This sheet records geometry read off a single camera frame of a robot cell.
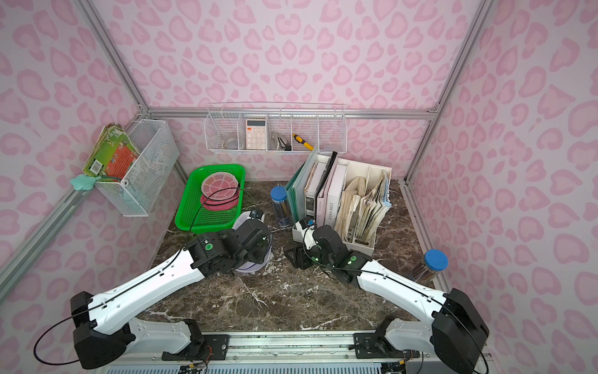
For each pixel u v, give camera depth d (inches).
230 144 37.2
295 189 29.6
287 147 35.9
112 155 28.3
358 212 33.0
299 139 38.7
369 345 28.5
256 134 37.4
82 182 24.6
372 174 35.6
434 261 27.9
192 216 40.9
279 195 34.7
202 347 26.2
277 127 39.8
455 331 15.6
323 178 33.2
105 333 15.6
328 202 32.8
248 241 20.6
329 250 23.0
